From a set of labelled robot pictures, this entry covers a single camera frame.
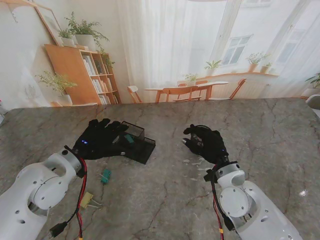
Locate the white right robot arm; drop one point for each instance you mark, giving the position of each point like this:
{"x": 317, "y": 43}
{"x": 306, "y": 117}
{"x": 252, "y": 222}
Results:
{"x": 252, "y": 205}

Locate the large teal binder clip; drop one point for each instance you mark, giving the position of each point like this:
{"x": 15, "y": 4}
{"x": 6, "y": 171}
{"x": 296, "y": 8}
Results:
{"x": 106, "y": 175}

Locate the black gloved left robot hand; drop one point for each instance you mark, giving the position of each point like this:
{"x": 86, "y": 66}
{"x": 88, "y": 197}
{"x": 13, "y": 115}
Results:
{"x": 100, "y": 142}

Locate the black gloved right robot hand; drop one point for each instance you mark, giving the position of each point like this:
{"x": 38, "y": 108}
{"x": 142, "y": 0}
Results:
{"x": 212, "y": 147}

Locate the small teal binder clip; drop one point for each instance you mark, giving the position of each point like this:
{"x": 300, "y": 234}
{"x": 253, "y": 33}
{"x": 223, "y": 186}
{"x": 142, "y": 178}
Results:
{"x": 128, "y": 139}

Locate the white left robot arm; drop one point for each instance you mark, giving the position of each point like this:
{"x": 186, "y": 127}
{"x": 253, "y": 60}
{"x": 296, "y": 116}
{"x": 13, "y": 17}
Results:
{"x": 32, "y": 185}

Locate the black mesh desk organizer tray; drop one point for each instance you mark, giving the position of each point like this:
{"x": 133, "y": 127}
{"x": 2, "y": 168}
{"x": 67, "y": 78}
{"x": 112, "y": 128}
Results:
{"x": 140, "y": 150}

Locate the printed room scene backdrop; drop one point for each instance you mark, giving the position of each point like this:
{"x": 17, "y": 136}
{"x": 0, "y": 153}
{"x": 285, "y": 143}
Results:
{"x": 162, "y": 37}

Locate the yellow binder clip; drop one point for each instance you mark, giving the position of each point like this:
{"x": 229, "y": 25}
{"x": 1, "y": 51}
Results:
{"x": 88, "y": 198}

